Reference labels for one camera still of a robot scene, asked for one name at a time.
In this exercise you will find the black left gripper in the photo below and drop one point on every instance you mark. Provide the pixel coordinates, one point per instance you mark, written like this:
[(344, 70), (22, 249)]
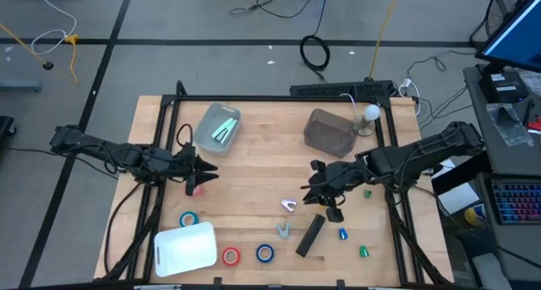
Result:
[(186, 163)]

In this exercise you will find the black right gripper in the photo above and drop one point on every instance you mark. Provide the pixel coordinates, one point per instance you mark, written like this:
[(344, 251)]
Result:
[(334, 178)]

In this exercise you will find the yellow mini stapler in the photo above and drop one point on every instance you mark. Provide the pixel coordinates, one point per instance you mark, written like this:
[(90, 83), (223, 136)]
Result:
[(324, 206)]

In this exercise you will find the pink tape roll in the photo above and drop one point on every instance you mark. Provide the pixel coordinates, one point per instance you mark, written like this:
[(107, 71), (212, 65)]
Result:
[(198, 191)]

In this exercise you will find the black stapler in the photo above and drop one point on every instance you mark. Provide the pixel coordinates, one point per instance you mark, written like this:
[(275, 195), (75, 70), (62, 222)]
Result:
[(310, 235)]

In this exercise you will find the blue mini stapler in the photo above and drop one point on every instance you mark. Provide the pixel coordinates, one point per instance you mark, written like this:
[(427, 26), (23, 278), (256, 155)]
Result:
[(342, 234)]

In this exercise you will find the green mini stapler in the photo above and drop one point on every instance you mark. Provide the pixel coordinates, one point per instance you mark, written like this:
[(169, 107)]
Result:
[(363, 251), (367, 193)]

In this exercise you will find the blue tape roll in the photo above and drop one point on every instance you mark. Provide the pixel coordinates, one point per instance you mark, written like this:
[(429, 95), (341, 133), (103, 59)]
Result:
[(257, 253)]

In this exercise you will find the red tape roll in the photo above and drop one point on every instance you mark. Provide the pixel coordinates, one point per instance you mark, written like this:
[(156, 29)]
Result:
[(224, 256)]

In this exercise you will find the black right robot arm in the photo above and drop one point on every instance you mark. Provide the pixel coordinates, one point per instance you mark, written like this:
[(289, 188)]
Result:
[(422, 150)]

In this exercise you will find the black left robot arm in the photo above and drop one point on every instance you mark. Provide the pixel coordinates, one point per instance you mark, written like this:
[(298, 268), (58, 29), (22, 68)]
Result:
[(105, 148)]

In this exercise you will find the mint green stapler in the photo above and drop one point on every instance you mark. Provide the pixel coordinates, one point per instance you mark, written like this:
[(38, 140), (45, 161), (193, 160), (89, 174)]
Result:
[(224, 131)]

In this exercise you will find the teal tape roll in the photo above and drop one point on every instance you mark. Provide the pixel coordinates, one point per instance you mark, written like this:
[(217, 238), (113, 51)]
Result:
[(181, 218)]

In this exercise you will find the light grey plastic bin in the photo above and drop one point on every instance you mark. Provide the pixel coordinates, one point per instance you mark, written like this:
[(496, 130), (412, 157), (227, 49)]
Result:
[(207, 142)]

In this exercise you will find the smoky translucent plastic bin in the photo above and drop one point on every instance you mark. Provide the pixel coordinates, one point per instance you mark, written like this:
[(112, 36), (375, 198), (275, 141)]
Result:
[(329, 133)]

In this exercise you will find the white plastic bin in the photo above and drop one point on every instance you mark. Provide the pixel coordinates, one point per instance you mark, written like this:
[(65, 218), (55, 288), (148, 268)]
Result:
[(186, 250)]

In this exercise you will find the white light bulb lamp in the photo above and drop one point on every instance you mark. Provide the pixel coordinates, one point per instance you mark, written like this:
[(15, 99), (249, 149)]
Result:
[(371, 112)]

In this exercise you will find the black perforated power strip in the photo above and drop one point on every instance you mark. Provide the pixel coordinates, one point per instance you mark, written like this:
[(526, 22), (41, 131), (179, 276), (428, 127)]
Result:
[(338, 89)]

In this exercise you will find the white power adapter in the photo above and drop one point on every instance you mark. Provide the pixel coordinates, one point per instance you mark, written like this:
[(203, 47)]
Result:
[(406, 83)]

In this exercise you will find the white paper sheet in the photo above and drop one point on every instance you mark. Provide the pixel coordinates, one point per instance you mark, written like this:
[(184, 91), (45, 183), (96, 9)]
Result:
[(458, 198)]

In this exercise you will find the grey side desk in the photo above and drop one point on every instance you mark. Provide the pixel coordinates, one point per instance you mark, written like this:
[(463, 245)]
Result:
[(479, 125)]

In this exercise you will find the black floor puck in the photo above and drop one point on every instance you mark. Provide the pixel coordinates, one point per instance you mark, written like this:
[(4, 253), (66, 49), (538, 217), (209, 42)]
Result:
[(47, 65)]

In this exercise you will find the backlit keyboard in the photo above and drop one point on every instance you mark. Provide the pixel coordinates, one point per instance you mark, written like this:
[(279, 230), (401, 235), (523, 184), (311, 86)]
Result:
[(517, 201)]

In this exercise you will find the clear plastic bag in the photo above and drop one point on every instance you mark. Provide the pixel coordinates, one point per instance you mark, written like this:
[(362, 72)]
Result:
[(507, 125)]

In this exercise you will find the grey cart base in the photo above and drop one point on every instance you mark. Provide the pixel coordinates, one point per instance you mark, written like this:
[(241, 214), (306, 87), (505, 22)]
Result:
[(19, 86)]

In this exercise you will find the black mini computer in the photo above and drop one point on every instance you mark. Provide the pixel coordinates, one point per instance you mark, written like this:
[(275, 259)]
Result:
[(503, 87)]

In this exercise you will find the computer monitor blue screen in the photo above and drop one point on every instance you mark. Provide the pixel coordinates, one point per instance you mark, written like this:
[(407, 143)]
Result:
[(515, 36)]

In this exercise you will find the black floor fan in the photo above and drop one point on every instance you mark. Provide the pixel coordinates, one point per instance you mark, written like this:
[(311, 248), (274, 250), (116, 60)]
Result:
[(498, 11)]

